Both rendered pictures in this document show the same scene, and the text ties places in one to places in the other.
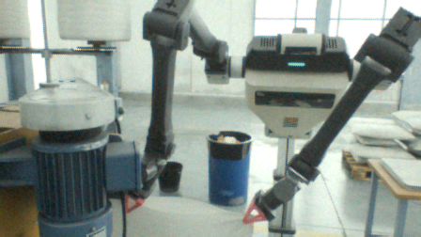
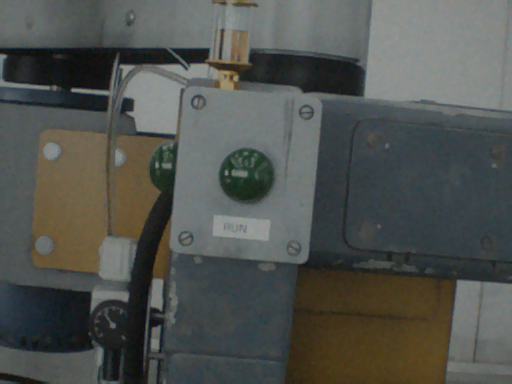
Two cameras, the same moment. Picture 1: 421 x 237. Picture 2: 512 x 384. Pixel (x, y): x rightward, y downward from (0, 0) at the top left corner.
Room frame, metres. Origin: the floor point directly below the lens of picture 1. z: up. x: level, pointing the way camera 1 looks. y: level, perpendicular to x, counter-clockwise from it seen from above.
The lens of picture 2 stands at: (1.90, 0.23, 1.31)
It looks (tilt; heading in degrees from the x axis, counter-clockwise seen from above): 3 degrees down; 167
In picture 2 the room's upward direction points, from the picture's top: 5 degrees clockwise
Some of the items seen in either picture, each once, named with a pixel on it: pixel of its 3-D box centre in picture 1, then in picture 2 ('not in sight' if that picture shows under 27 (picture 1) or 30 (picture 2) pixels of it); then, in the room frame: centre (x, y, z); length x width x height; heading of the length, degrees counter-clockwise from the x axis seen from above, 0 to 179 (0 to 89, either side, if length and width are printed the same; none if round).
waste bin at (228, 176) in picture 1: (228, 167); not in sight; (3.28, -0.18, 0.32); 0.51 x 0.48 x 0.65; 171
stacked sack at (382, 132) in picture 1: (380, 131); not in sight; (4.00, -2.01, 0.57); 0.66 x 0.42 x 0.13; 73
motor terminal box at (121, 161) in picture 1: (123, 169); not in sight; (0.73, 0.20, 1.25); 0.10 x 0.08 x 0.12; 16
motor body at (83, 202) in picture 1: (74, 191); (49, 218); (0.70, 0.30, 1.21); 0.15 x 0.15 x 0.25
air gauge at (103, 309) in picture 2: not in sight; (113, 323); (1.00, 0.33, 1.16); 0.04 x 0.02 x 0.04; 81
